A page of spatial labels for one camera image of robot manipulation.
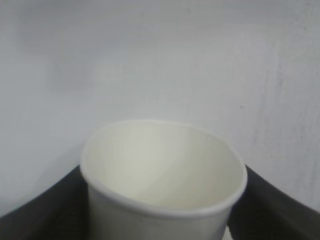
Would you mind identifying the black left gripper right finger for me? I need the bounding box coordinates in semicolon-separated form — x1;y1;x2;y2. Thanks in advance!
226;163;320;240

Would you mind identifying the white paper cup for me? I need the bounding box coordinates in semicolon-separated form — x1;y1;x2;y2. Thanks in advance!
79;119;249;240

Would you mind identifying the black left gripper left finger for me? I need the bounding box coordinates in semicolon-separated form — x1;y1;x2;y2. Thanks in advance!
0;163;92;240

